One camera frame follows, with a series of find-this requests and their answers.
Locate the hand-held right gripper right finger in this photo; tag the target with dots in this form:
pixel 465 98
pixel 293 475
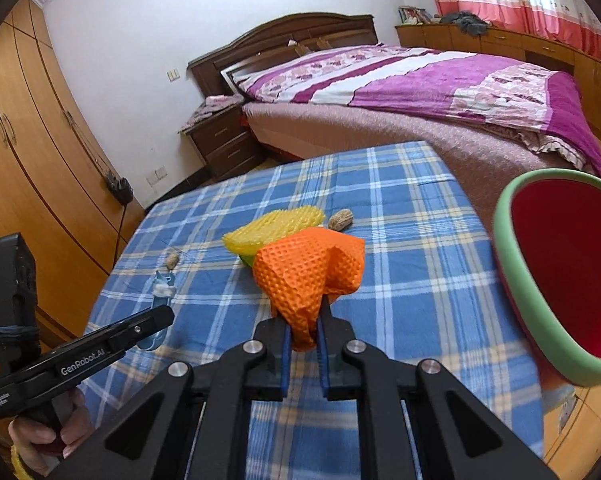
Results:
pixel 322 360

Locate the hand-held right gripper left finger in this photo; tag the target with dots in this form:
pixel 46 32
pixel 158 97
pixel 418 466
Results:
pixel 283 360

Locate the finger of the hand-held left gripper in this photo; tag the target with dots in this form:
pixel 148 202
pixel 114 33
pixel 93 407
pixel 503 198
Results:
pixel 140 327

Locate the light blue plastic piece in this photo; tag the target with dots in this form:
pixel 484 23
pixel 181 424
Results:
pixel 160 302

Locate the green rimmed red bin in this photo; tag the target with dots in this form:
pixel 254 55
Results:
pixel 565 260

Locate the person's left hand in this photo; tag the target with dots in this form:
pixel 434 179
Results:
pixel 45 452

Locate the peanut shell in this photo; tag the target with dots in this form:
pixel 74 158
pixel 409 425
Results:
pixel 172 261
pixel 340 220

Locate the blue plaid blanket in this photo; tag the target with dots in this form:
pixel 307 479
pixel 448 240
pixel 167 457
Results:
pixel 405 285

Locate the yellow foam net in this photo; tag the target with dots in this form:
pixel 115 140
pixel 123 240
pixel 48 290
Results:
pixel 275 225

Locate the black power adapter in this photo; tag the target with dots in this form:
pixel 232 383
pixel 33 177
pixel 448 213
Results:
pixel 120 187

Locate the wooden wardrobe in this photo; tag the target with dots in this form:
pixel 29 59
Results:
pixel 30 160

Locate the wooden nightstand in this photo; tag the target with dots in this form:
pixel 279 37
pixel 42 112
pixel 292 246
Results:
pixel 225 145

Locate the pink floral cloth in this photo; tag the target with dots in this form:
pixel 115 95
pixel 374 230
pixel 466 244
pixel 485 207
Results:
pixel 210 110

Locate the mauve bedspread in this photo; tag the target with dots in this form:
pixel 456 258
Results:
pixel 380 125

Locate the purple floral duvet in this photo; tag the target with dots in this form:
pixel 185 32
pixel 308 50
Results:
pixel 430 85

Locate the wooden bed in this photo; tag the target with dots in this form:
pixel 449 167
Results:
pixel 280 35

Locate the row of books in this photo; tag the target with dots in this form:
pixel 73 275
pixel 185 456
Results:
pixel 413 15

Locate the grey cloth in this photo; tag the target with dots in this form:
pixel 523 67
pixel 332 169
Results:
pixel 468 22

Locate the low wooden cabinet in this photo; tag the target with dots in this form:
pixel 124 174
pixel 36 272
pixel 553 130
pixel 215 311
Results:
pixel 530 47

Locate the wall socket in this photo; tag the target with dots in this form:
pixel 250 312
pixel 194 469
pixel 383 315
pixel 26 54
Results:
pixel 156 175

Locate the wall switch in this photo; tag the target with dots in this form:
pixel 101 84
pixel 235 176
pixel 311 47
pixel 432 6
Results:
pixel 173 75

